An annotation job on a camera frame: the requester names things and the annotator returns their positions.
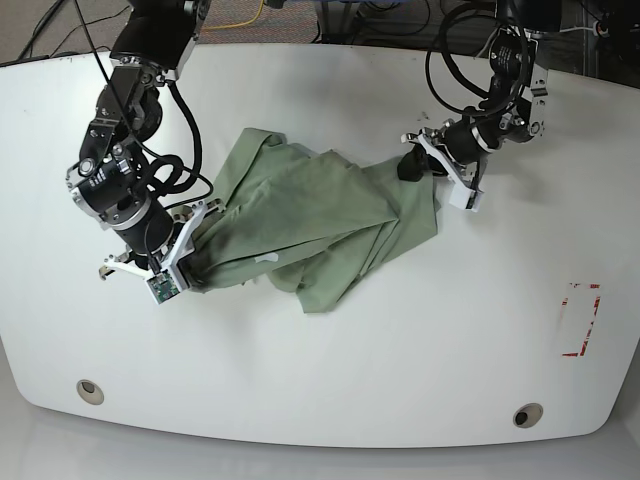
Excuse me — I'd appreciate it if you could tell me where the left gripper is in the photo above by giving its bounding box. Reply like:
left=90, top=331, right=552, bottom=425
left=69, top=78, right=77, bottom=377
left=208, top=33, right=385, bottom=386
left=396, top=127, right=482, bottom=191

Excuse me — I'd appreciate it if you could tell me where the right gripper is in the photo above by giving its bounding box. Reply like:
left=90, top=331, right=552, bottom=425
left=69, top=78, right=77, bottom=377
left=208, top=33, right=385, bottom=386
left=99, top=198, right=224, bottom=293

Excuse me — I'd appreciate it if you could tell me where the green polo t-shirt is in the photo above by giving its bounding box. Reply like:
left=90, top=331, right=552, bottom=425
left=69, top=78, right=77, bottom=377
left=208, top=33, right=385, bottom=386
left=194, top=128, right=438, bottom=314

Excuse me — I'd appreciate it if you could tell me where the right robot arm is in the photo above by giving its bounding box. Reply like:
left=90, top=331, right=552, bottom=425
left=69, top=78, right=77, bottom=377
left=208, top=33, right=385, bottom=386
left=66, top=1, right=223, bottom=304

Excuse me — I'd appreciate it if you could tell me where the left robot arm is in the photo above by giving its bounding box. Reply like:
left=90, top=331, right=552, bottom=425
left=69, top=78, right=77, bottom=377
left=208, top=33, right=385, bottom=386
left=397, top=1, right=562, bottom=210

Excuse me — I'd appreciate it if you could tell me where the red tape rectangle marking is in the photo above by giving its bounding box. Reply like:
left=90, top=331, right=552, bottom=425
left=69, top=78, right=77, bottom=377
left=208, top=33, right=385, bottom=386
left=556, top=283, right=602, bottom=358

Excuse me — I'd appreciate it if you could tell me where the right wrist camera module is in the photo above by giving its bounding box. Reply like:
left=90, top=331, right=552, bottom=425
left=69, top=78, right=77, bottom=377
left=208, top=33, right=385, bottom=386
left=146, top=271, right=180, bottom=305

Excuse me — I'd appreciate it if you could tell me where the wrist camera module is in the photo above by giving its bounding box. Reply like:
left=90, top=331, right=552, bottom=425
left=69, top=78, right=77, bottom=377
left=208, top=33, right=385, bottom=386
left=146, top=271, right=180, bottom=305
left=449, top=182, right=484, bottom=212

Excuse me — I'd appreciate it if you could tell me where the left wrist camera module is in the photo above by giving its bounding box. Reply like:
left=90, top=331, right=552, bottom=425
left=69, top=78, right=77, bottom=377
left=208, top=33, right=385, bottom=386
left=449, top=182, right=484, bottom=212

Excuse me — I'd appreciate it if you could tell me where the left table cable grommet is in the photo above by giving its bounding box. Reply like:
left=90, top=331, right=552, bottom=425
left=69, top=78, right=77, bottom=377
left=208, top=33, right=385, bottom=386
left=76, top=380, right=104, bottom=406

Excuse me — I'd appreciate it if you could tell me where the table cable grommet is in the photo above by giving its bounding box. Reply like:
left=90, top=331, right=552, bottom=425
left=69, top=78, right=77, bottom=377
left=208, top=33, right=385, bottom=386
left=513, top=403, right=544, bottom=429
left=76, top=380, right=104, bottom=406

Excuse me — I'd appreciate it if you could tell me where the yellow cable on floor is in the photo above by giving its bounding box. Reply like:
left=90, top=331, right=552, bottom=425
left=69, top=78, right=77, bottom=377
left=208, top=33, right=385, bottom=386
left=199, top=0, right=265, bottom=34

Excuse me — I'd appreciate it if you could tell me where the right table cable grommet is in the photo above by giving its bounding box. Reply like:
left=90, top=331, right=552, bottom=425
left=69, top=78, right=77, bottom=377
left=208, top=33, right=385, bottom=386
left=513, top=403, right=544, bottom=429

